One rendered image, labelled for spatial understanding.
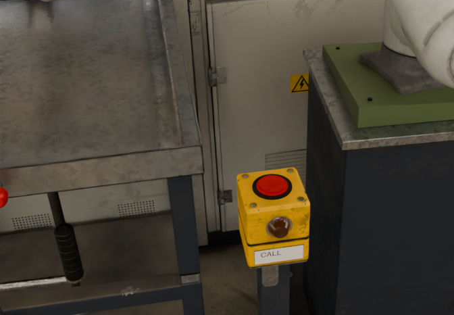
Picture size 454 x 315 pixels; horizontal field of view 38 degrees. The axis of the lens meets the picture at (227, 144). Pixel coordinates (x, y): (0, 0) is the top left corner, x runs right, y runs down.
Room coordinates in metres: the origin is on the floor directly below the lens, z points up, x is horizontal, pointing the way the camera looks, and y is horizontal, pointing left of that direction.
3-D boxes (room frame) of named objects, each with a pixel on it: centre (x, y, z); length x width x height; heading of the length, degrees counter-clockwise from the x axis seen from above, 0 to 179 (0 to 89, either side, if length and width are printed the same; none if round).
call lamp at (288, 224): (0.60, -0.06, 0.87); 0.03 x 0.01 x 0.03; 97
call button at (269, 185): (0.65, -0.05, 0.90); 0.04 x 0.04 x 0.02
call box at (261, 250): (0.65, -0.05, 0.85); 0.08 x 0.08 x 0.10; 7
